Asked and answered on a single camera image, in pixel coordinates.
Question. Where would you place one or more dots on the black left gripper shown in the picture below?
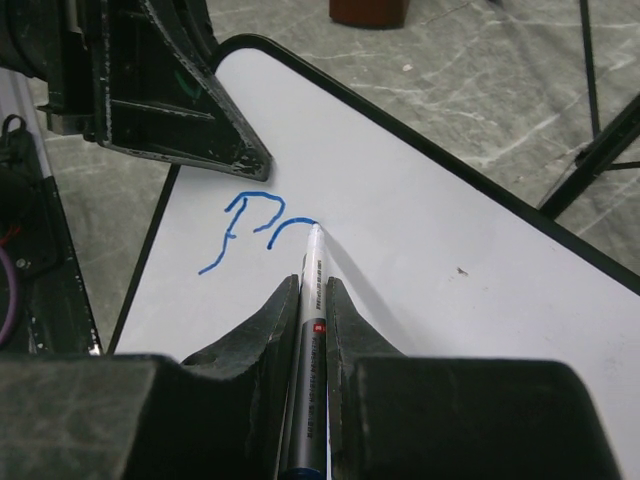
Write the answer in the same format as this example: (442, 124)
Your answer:
(136, 77)

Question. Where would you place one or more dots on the blue capped whiteboard marker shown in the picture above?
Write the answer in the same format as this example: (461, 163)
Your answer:
(304, 443)

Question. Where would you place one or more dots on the black perforated music stand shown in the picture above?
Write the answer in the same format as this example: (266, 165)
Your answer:
(572, 67)

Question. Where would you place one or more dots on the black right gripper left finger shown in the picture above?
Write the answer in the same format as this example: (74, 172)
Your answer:
(216, 415)

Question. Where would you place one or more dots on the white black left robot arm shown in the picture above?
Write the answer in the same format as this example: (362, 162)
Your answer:
(44, 305)

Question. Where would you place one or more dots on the white rectangular whiteboard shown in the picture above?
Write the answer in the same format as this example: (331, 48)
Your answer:
(442, 260)

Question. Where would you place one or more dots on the brown wooden metronome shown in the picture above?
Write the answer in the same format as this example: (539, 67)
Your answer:
(369, 14)

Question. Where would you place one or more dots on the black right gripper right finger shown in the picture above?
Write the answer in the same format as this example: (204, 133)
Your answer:
(394, 416)

